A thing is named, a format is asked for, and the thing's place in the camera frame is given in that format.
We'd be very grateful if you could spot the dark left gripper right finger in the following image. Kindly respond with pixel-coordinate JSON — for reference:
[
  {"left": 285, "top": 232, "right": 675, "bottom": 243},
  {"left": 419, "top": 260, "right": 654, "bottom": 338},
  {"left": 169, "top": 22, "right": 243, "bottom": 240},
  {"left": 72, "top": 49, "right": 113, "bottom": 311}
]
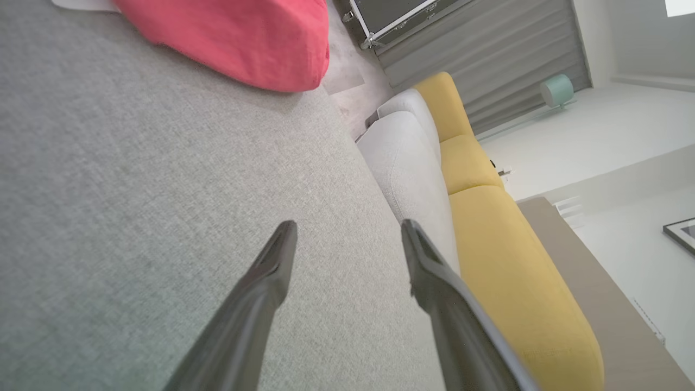
[{"left": 401, "top": 219, "right": 541, "bottom": 391}]

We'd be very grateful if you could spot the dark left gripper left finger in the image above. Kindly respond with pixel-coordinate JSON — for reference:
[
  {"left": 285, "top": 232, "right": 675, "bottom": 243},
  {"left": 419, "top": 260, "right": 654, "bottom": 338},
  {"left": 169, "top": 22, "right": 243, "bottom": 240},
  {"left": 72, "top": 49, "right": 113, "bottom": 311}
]
[{"left": 163, "top": 220, "right": 299, "bottom": 391}]

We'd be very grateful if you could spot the red shirt with white sleeves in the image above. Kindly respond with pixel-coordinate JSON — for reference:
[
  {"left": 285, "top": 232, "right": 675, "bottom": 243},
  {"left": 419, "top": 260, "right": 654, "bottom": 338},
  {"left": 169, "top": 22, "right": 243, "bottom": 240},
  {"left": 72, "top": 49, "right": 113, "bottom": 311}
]
[{"left": 113, "top": 0, "right": 331, "bottom": 93}]

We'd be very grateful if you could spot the yellow sofa back cushion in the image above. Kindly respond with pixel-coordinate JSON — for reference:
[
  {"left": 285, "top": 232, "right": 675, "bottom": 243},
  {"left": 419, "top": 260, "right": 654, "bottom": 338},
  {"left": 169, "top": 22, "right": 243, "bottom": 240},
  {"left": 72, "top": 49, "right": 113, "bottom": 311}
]
[
  {"left": 413, "top": 72, "right": 474, "bottom": 143},
  {"left": 440, "top": 134, "right": 505, "bottom": 196},
  {"left": 449, "top": 185, "right": 605, "bottom": 391}
]

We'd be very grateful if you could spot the taupe partition panel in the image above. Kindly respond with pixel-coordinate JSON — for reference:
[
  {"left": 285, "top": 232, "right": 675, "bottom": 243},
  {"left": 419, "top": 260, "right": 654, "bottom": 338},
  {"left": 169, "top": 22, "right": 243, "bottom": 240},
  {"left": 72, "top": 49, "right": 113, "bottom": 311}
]
[{"left": 516, "top": 197, "right": 695, "bottom": 391}]

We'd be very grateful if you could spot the grey sofa seat cushion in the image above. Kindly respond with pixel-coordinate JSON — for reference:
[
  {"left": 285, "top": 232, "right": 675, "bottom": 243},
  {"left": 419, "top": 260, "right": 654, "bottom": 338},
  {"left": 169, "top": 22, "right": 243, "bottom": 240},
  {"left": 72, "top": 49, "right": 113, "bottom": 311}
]
[
  {"left": 377, "top": 89, "right": 441, "bottom": 163},
  {"left": 357, "top": 111, "right": 461, "bottom": 275}
]

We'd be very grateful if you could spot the large grey sofa seat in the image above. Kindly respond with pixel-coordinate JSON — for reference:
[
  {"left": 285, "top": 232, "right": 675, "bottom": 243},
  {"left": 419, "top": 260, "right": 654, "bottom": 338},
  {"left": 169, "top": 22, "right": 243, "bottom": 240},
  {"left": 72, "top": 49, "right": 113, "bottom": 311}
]
[{"left": 0, "top": 0, "right": 448, "bottom": 391}]

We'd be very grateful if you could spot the mint green round lamp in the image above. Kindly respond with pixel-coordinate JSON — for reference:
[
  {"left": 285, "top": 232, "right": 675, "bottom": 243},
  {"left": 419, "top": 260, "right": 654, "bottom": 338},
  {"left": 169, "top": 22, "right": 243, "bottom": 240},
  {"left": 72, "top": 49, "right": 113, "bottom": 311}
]
[{"left": 540, "top": 73, "right": 576, "bottom": 109}]

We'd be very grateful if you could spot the grey curtain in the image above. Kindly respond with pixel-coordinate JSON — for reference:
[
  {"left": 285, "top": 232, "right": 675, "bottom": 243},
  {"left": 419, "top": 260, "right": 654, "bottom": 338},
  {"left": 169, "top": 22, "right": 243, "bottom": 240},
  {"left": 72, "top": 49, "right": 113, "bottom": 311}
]
[{"left": 375, "top": 0, "right": 593, "bottom": 136}]

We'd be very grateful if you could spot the black wheeled flight case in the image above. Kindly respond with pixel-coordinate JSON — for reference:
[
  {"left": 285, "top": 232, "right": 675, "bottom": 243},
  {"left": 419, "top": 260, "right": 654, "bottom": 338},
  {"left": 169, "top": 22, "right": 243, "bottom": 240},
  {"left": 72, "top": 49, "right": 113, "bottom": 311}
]
[{"left": 341, "top": 0, "right": 462, "bottom": 51}]

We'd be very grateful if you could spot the black picture frame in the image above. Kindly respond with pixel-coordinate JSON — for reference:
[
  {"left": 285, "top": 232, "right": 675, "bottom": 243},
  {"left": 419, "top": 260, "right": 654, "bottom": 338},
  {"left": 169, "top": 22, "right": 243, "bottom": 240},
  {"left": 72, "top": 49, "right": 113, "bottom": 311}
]
[{"left": 662, "top": 217, "right": 695, "bottom": 256}]

